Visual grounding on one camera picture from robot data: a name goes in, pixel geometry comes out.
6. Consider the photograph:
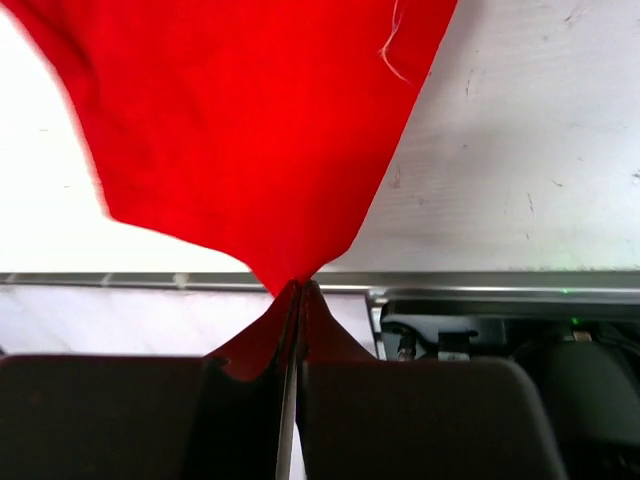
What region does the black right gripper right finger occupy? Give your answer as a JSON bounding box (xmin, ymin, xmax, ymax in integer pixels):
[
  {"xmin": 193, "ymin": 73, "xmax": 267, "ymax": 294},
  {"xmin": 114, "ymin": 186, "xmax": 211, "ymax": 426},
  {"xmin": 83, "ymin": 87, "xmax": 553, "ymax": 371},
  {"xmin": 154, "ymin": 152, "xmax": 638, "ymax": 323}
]
[{"xmin": 297, "ymin": 283, "xmax": 567, "ymax": 480}]

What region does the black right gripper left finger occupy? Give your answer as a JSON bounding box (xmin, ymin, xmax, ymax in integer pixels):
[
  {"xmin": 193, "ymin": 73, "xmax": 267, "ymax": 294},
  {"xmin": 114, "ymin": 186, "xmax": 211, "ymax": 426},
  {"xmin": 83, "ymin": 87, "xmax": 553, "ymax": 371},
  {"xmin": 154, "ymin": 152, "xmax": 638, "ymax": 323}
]
[{"xmin": 1, "ymin": 282, "xmax": 299, "ymax": 479}]

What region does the red t-shirt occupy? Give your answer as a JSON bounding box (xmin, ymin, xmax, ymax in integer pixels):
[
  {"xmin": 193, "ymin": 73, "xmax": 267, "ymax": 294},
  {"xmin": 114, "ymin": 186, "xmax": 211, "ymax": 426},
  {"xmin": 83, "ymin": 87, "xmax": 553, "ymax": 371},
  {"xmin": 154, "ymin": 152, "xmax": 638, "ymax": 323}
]
[{"xmin": 0, "ymin": 0, "xmax": 459, "ymax": 384}]

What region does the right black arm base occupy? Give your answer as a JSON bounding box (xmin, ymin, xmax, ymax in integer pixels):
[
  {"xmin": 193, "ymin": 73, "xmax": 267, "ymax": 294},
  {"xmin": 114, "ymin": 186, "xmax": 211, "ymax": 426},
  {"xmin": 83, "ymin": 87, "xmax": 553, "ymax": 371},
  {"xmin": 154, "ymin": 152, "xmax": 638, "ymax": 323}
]
[{"xmin": 376, "ymin": 290, "xmax": 639, "ymax": 479}]

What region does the aluminium table edge rail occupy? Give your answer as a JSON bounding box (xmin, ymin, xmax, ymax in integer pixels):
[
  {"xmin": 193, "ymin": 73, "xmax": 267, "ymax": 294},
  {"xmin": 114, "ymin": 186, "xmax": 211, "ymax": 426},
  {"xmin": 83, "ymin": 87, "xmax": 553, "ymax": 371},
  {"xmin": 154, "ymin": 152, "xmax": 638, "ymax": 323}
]
[{"xmin": 1, "ymin": 271, "xmax": 639, "ymax": 295}]

